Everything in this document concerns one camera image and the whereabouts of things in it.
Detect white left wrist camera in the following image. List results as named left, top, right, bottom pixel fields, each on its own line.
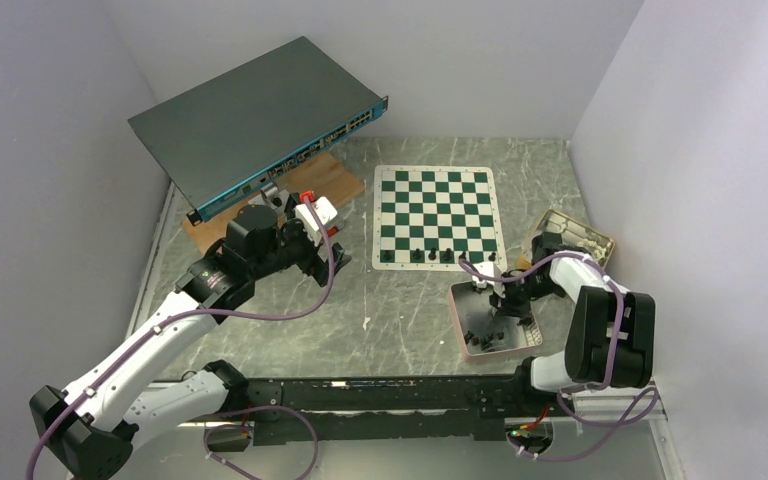
left=292, top=191, right=338, bottom=244

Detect metal switch stand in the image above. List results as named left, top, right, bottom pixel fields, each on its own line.
left=248, top=184, right=289, bottom=214

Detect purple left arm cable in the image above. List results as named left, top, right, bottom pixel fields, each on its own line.
left=24, top=195, right=338, bottom=480

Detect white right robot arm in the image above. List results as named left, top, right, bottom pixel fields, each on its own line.
left=490, top=232, right=656, bottom=415

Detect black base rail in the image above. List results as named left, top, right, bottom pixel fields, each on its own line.
left=181, top=374, right=577, bottom=445

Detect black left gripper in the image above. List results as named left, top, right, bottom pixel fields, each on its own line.
left=250, top=194, right=350, bottom=285

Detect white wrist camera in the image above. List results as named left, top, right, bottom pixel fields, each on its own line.
left=471, top=261, right=504, bottom=293
left=292, top=191, right=338, bottom=244

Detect red grey tool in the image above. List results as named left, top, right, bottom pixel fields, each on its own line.
left=327, top=224, right=345, bottom=237

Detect black chess pieces pile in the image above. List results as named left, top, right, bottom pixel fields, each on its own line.
left=463, top=317, right=535, bottom=353

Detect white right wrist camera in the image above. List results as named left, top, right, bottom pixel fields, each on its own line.
left=471, top=261, right=504, bottom=293

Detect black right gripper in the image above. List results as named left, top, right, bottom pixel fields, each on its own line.
left=489, top=271, right=563, bottom=319

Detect pink metal tray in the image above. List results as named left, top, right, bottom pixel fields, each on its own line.
left=448, top=281, right=543, bottom=363

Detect grey network switch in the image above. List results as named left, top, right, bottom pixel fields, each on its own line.
left=128, top=36, right=389, bottom=226

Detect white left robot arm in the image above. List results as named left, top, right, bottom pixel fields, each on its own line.
left=25, top=193, right=349, bottom=479

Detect wooden board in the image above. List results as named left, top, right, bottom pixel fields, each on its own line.
left=180, top=152, right=365, bottom=253

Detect green white chess board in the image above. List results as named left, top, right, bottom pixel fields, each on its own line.
left=371, top=165, right=507, bottom=272

